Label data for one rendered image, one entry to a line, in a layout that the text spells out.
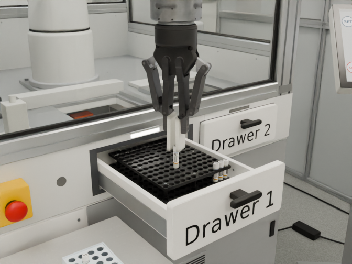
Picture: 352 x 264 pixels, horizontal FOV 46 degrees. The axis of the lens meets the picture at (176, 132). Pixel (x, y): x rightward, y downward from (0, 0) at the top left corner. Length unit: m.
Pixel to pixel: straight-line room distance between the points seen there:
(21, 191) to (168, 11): 0.43
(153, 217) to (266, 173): 0.24
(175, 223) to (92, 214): 0.32
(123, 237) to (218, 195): 0.26
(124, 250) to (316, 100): 2.04
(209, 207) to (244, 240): 0.67
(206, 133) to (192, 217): 0.40
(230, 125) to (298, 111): 1.74
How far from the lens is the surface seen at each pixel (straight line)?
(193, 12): 0.72
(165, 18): 0.71
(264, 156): 1.33
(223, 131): 1.13
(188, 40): 0.72
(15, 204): 0.82
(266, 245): 1.53
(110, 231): 0.95
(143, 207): 0.81
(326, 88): 2.70
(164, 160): 0.93
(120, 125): 0.95
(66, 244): 0.92
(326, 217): 2.57
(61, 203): 0.94
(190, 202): 0.72
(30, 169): 0.89
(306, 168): 2.90
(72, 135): 0.89
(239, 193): 0.78
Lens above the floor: 1.28
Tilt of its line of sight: 20 degrees down
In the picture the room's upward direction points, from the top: straight up
